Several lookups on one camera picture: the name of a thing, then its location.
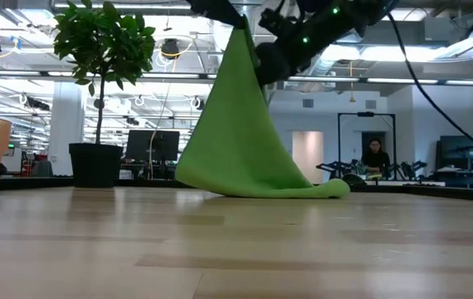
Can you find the black metal rig frame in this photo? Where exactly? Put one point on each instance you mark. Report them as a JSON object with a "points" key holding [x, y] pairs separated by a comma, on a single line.
{"points": [[365, 114]]}

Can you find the person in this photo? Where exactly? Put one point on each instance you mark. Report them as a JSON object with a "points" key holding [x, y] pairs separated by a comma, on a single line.
{"points": [[375, 160]]}

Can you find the green potted plant black pot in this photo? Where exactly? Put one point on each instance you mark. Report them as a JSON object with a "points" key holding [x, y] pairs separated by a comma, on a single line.
{"points": [[95, 164]]}

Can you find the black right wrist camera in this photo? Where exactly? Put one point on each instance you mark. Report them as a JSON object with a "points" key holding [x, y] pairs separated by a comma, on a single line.
{"points": [[278, 23]]}

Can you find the darker green microfiber towel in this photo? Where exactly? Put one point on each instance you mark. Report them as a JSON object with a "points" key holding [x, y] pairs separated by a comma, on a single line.
{"points": [[236, 145]]}

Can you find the pale pink lit doorway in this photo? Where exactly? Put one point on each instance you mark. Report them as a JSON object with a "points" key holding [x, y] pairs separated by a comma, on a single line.
{"points": [[313, 149]]}

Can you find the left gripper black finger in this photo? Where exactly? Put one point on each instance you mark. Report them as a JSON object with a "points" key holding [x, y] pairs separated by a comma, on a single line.
{"points": [[220, 10]]}

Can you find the black background monitor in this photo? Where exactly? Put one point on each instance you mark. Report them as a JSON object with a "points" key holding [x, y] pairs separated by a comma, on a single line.
{"points": [[153, 145]]}

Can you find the black background robot arm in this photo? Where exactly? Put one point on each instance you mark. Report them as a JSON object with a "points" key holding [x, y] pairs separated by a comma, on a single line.
{"points": [[336, 167], [408, 169]]}

